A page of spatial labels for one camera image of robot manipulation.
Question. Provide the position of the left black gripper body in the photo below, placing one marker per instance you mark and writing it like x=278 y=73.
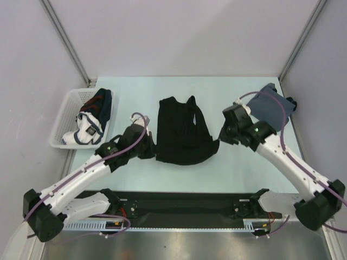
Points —
x=145 y=150

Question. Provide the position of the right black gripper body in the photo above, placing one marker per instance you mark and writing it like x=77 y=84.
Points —
x=229 y=134

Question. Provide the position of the blue printed tank top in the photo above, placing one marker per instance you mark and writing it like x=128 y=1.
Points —
x=265 y=108

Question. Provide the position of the black tank top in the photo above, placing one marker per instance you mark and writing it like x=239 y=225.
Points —
x=182 y=134

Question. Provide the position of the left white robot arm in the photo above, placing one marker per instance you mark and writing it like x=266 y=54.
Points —
x=47 y=212

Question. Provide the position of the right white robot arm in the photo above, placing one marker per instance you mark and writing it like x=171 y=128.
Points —
x=319 y=199

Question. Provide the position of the dark navy red garment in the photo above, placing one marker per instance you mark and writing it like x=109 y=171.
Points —
x=99 y=106

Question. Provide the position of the white plastic laundry basket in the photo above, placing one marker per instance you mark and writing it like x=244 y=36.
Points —
x=66 y=119

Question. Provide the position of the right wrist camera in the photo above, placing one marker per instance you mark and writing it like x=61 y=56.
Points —
x=245 y=107

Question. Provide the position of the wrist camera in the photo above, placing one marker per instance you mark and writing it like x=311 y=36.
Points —
x=144 y=122
x=245 y=107

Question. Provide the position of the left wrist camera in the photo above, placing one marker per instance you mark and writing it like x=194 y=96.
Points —
x=144 y=122

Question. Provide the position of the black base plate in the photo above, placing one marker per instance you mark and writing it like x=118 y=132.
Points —
x=187 y=210

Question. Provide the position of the slotted cable duct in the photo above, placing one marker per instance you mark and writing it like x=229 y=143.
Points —
x=105 y=226

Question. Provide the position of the right aluminium frame post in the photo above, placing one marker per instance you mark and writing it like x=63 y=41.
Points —
x=314 y=17

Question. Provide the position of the aluminium frame post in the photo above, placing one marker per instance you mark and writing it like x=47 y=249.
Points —
x=314 y=17
x=63 y=36

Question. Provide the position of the left aluminium frame post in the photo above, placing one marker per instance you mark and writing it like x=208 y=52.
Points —
x=63 y=36

